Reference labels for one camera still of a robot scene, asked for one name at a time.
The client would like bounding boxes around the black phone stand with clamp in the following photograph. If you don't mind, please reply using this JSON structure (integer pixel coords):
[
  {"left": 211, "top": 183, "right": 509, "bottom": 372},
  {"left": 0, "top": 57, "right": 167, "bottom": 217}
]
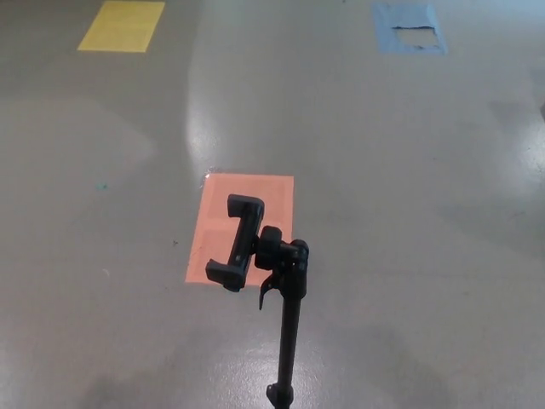
[{"left": 205, "top": 193, "right": 311, "bottom": 409}]

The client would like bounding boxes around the orange rectangular floor sheet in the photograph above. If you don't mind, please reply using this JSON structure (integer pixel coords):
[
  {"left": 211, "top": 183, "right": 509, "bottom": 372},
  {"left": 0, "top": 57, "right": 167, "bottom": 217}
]
[{"left": 183, "top": 173, "right": 295, "bottom": 285}]

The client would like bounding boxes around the torn blue floor sheet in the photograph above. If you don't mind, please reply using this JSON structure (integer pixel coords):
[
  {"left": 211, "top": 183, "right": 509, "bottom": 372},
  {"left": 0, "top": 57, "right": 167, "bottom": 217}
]
[{"left": 371, "top": 3, "right": 448, "bottom": 55}]

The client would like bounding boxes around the yellow rectangular floor sheet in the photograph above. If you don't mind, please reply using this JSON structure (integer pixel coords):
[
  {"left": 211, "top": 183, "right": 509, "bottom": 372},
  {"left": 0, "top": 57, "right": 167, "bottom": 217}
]
[{"left": 76, "top": 0, "right": 166, "bottom": 53}]

